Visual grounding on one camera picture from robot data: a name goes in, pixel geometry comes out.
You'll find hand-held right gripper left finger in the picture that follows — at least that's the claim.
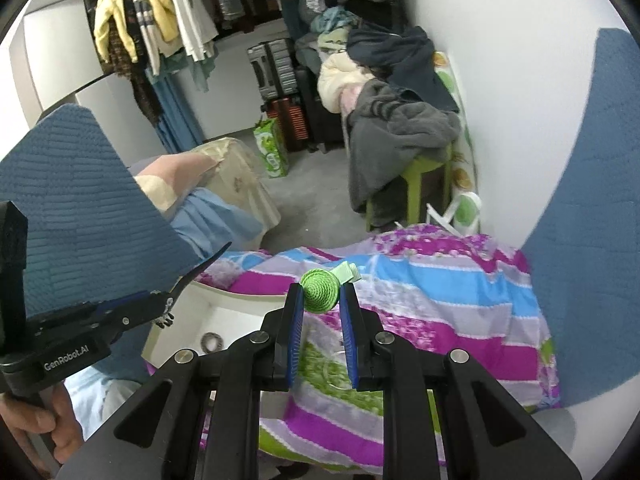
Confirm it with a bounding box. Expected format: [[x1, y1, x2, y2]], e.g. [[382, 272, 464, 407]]
[[114, 282, 305, 480]]

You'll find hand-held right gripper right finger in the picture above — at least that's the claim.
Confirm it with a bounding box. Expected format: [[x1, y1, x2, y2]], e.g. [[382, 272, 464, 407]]
[[340, 284, 551, 480]]

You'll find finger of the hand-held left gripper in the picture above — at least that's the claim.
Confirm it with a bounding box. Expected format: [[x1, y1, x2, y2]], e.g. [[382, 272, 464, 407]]
[[100, 297, 175, 345], [95, 291, 168, 315]]

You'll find green woven hair accessory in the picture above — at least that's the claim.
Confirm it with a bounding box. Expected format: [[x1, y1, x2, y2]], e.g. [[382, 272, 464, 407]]
[[300, 262, 361, 314]]

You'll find white cardboard box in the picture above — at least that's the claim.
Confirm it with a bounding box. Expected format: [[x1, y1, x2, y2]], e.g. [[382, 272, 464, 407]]
[[142, 266, 296, 376]]

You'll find black hair clip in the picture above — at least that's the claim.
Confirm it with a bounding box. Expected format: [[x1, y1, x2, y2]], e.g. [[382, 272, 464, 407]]
[[158, 242, 234, 329]]

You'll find person's left hand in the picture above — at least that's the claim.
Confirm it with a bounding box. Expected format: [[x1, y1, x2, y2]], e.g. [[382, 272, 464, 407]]
[[0, 385, 86, 476]]

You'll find light blue bedsheet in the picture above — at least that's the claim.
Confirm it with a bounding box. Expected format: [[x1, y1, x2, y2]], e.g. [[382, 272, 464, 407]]
[[64, 364, 153, 413]]

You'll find striped floral blanket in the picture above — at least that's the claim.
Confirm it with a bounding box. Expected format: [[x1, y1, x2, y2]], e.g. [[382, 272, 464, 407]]
[[195, 227, 563, 477]]

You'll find blue pleated cloth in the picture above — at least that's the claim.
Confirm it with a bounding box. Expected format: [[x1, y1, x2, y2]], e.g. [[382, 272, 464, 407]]
[[169, 187, 266, 262]]

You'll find pink pillow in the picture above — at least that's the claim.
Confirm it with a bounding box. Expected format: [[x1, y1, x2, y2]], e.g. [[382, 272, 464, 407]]
[[134, 152, 221, 212]]

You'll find beige satin cloth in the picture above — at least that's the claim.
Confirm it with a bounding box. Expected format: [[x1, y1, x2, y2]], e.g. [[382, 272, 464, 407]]
[[194, 137, 282, 232]]

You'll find green plastic stool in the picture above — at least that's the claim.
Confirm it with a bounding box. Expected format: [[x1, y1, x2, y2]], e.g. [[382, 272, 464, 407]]
[[365, 152, 454, 234]]

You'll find green printed shopping bag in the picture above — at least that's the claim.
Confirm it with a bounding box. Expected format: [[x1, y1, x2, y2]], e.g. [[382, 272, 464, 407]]
[[253, 115, 290, 179]]

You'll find grey hooded sweater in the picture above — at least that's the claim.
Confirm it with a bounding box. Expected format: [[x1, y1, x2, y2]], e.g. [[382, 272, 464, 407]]
[[345, 80, 462, 214]]

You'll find red suitcase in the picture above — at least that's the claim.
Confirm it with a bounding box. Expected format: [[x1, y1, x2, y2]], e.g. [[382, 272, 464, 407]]
[[267, 97, 309, 154]]

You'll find brown plaid garment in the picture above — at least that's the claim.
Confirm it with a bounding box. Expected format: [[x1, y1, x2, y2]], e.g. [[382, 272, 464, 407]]
[[107, 25, 164, 124]]

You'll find black suitcase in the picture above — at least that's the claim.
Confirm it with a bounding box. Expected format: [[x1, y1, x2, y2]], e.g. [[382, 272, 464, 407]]
[[295, 65, 347, 154]]

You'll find fruit print board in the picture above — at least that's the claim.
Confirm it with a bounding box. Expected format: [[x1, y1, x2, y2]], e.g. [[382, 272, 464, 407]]
[[432, 52, 484, 211]]

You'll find cream fluffy blanket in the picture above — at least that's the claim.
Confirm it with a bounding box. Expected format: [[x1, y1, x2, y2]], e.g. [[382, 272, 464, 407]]
[[317, 52, 382, 114]]

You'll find white cabinet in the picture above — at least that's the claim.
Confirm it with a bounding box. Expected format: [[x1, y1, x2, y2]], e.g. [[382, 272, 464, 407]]
[[22, 0, 109, 111]]

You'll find grey suitcase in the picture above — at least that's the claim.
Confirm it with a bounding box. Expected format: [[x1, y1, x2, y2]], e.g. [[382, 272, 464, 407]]
[[246, 39, 299, 100]]

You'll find dark navy jacket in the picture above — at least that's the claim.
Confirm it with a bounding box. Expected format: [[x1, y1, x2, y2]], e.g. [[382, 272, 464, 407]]
[[346, 26, 459, 112]]

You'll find striped knit sweater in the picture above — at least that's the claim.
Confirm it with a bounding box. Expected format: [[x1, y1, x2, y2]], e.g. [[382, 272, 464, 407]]
[[122, 0, 164, 77]]

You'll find yellow hooded sweater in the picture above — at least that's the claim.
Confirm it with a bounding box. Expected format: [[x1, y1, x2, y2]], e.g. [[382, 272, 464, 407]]
[[94, 0, 179, 64]]

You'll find white shirt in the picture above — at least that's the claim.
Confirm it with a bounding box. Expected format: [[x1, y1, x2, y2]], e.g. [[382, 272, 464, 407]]
[[165, 0, 220, 62]]

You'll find teal patterned cloth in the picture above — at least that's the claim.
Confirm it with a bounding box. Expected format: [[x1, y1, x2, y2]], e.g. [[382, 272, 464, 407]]
[[310, 7, 362, 54]]

